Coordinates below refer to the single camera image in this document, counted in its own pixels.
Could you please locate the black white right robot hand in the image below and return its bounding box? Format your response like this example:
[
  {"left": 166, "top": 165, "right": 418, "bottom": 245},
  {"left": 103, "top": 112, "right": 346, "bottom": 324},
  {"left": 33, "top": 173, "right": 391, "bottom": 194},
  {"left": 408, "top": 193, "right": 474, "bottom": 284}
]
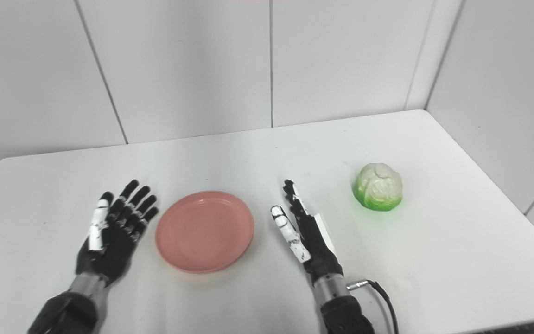
[{"left": 270, "top": 179, "right": 344, "bottom": 279}]

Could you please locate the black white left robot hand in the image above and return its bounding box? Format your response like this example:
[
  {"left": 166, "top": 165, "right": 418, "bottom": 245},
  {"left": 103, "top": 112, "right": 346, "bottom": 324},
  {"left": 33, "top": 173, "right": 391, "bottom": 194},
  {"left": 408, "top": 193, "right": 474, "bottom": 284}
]
[{"left": 75, "top": 180, "right": 159, "bottom": 286}]

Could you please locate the green white cabbage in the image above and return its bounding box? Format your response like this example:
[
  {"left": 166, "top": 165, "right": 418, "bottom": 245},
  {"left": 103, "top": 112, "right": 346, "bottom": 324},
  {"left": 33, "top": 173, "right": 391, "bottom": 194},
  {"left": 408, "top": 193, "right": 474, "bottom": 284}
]
[{"left": 352, "top": 163, "right": 403, "bottom": 212}]

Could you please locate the pink round plate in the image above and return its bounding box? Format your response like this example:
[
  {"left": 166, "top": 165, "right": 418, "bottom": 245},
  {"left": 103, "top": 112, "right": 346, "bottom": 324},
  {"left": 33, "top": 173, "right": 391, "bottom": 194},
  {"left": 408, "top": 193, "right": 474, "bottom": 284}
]
[{"left": 155, "top": 191, "right": 255, "bottom": 274}]

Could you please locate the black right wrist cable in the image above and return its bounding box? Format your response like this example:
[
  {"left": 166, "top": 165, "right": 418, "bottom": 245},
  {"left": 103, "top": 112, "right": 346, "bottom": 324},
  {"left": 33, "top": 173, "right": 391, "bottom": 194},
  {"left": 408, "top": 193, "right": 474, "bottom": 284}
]
[{"left": 347, "top": 279, "right": 399, "bottom": 334}]

